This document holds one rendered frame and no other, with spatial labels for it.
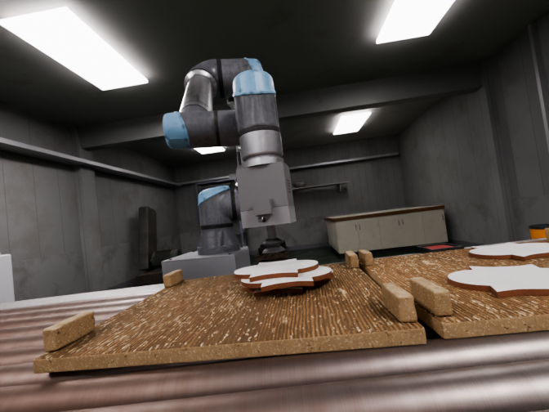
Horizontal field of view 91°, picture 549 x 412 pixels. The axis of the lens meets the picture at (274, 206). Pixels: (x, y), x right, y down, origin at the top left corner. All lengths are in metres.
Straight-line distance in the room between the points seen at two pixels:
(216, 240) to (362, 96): 4.17
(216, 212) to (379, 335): 0.73
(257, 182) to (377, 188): 8.04
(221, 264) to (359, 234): 5.28
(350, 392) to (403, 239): 6.06
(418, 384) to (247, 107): 0.42
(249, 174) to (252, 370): 0.29
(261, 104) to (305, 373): 0.39
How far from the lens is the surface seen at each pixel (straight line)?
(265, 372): 0.29
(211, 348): 0.31
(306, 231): 8.09
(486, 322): 0.34
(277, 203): 0.44
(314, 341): 0.30
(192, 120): 0.58
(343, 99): 4.76
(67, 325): 0.43
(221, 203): 0.94
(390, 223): 6.18
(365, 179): 8.40
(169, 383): 0.31
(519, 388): 0.29
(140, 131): 5.25
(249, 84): 0.50
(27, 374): 0.45
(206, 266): 0.88
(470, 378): 0.28
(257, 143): 0.46
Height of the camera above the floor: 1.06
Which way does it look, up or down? 2 degrees up
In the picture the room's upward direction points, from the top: 7 degrees counter-clockwise
